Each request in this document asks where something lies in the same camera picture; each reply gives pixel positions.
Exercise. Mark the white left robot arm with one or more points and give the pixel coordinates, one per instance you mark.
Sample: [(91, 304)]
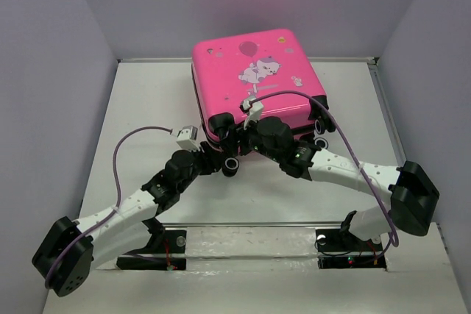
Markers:
[(71, 249)]

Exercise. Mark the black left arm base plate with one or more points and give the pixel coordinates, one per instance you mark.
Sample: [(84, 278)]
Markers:
[(164, 252)]

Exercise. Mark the pink hard-shell suitcase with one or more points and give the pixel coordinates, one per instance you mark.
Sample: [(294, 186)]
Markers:
[(226, 71)]

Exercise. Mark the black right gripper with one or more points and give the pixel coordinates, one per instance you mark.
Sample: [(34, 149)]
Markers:
[(244, 147)]

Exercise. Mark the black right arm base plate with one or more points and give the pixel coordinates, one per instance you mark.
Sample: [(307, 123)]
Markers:
[(341, 251)]

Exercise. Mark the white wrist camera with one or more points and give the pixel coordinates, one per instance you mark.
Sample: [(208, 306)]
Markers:
[(186, 138), (253, 109)]

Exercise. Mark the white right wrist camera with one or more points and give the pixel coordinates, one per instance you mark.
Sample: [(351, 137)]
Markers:
[(253, 109)]

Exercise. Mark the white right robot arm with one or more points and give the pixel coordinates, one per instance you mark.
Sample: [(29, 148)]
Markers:
[(405, 196)]

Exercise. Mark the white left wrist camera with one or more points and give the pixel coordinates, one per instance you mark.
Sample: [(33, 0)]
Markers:
[(186, 138)]

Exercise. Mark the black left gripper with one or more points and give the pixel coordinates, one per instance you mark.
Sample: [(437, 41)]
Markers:
[(211, 159)]

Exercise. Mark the aluminium mounting rail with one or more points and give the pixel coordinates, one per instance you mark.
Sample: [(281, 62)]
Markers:
[(315, 224)]

